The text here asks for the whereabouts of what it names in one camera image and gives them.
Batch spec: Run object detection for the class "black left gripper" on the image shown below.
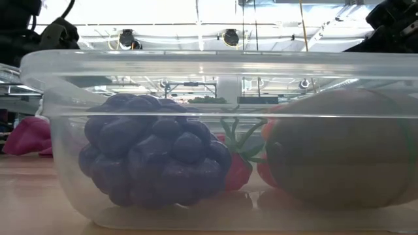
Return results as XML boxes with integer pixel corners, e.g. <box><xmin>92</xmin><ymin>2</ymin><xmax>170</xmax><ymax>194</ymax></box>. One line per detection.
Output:
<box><xmin>38</xmin><ymin>16</ymin><xmax>81</xmax><ymax>50</ymax></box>

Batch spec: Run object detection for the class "purple toy grape bunch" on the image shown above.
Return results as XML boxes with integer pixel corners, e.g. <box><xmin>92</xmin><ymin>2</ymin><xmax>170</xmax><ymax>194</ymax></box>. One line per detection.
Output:
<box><xmin>77</xmin><ymin>93</ymin><xmax>233</xmax><ymax>209</ymax></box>

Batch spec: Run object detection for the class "red toy strawberry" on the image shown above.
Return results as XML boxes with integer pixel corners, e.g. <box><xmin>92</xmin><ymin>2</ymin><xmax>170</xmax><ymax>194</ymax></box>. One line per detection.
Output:
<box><xmin>219</xmin><ymin>106</ymin><xmax>268</xmax><ymax>193</ymax></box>

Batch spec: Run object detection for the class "clear plastic tupperware container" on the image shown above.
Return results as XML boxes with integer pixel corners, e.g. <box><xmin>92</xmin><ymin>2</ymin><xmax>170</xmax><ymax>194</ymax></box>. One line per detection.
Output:
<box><xmin>19</xmin><ymin>48</ymin><xmax>418</xmax><ymax>233</ymax></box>

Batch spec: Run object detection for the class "brown toy kiwi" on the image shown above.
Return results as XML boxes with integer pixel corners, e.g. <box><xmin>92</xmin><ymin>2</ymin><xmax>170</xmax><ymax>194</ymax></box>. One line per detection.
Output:
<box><xmin>265</xmin><ymin>88</ymin><xmax>418</xmax><ymax>210</ymax></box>

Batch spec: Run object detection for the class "black round device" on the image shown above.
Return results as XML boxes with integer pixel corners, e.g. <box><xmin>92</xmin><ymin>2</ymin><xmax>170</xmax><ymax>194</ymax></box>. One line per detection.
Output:
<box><xmin>118</xmin><ymin>28</ymin><xmax>143</xmax><ymax>50</ymax></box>
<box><xmin>221</xmin><ymin>28</ymin><xmax>242</xmax><ymax>47</ymax></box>

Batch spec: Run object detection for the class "purple folded cloth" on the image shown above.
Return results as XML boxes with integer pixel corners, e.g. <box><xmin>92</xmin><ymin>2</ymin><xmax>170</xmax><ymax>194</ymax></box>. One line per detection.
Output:
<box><xmin>1</xmin><ymin>116</ymin><xmax>54</xmax><ymax>157</ymax></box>

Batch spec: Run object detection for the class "green artificial succulent plant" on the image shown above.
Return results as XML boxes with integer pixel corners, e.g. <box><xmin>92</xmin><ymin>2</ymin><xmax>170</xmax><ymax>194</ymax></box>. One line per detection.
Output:
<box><xmin>188</xmin><ymin>95</ymin><xmax>228</xmax><ymax>104</ymax></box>

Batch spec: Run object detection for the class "black perforated metal box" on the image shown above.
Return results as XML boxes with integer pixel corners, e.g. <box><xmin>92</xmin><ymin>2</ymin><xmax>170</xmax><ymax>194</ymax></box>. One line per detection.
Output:
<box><xmin>237</xmin><ymin>96</ymin><xmax>280</xmax><ymax>104</ymax></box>

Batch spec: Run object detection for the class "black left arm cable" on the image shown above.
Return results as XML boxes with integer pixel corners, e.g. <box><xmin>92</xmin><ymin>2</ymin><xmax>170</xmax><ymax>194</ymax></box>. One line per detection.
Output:
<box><xmin>59</xmin><ymin>0</ymin><xmax>76</xmax><ymax>20</ymax></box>

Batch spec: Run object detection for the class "yellow cable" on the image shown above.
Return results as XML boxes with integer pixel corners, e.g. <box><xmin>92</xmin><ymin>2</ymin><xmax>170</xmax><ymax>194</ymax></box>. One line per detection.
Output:
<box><xmin>298</xmin><ymin>0</ymin><xmax>317</xmax><ymax>92</ymax></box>

